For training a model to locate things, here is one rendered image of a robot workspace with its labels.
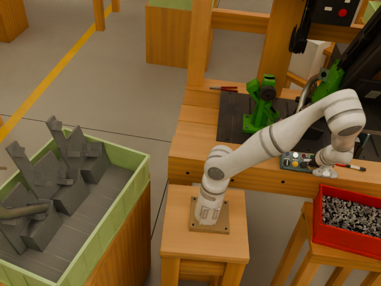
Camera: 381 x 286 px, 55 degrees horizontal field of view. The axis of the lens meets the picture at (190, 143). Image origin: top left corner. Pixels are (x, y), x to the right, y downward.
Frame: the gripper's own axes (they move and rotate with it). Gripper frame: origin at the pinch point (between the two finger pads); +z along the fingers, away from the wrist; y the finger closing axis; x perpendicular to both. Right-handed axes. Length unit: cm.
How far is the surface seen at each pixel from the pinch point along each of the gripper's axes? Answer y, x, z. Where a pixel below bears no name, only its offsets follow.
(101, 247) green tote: 77, 43, -19
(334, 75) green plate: -4.2, -37.4, -8.2
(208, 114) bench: 46, -24, 25
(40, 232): 98, 41, -24
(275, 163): 14.7, 0.0, 6.0
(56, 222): 95, 37, -17
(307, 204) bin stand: -0.7, 15.8, 7.1
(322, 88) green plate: -1.9, -34.7, 0.1
